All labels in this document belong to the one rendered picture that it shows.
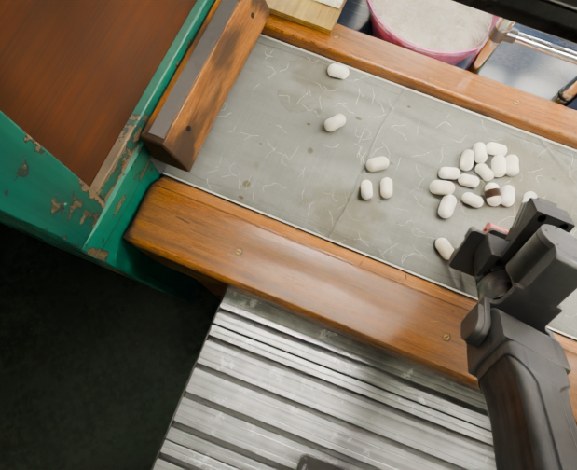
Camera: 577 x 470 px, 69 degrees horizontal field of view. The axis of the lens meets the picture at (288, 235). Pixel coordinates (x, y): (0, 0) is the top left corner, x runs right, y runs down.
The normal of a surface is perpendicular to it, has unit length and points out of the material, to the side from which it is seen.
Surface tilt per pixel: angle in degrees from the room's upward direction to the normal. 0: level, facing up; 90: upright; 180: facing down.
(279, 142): 0
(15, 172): 90
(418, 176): 0
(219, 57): 66
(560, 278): 49
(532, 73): 0
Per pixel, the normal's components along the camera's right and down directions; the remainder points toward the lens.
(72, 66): 0.93, 0.37
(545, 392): 0.37, -0.78
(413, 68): 0.03, -0.25
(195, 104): 0.87, 0.23
